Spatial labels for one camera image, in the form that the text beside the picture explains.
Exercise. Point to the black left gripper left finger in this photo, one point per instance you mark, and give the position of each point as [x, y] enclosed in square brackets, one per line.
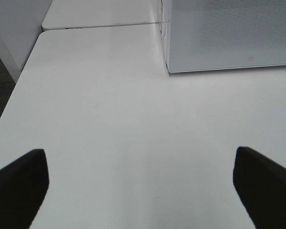
[23, 187]

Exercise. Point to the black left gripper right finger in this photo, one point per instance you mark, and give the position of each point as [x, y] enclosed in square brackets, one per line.
[261, 186]

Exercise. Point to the white microwave oven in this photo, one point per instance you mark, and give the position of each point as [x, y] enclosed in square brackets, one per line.
[205, 35]

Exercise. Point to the white adjacent table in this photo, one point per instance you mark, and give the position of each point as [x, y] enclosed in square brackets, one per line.
[76, 14]

